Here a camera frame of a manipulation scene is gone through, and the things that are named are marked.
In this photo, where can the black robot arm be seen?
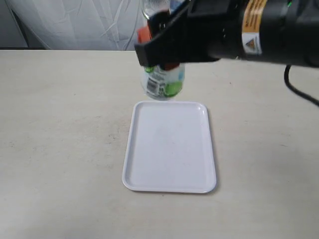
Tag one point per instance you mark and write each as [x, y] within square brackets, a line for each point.
[275, 31]

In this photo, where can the clear plastic drink bottle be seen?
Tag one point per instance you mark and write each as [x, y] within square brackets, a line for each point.
[160, 82]

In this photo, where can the white rectangular plastic tray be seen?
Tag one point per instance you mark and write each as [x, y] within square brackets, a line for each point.
[170, 149]

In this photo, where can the black orange-padded gripper finger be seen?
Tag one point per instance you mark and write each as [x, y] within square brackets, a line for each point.
[155, 53]
[165, 21]

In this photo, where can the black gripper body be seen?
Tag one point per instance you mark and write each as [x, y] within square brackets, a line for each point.
[214, 30]

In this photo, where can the white backdrop curtain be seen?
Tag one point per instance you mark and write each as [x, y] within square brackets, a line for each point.
[70, 24]

